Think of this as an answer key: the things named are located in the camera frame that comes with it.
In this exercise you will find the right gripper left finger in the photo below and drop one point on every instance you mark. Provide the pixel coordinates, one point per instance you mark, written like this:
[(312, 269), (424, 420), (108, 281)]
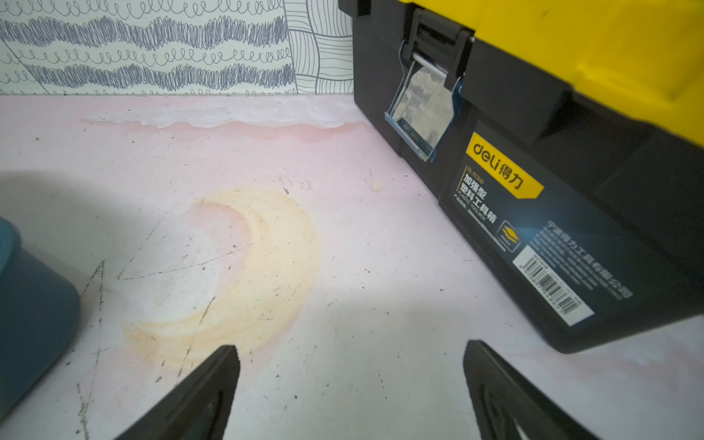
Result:
[(198, 407)]

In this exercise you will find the teal plastic storage box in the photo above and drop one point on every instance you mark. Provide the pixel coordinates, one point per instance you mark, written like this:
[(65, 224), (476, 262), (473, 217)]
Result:
[(40, 312)]

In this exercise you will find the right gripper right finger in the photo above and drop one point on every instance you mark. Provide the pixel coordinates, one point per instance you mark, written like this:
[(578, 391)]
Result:
[(507, 405)]

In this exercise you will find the yellow black toolbox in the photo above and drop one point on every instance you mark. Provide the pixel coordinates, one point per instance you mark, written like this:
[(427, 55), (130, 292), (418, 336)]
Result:
[(563, 139)]

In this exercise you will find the pink floral table mat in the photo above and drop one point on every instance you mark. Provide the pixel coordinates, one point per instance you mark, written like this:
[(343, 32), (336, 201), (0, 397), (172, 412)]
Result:
[(287, 227)]

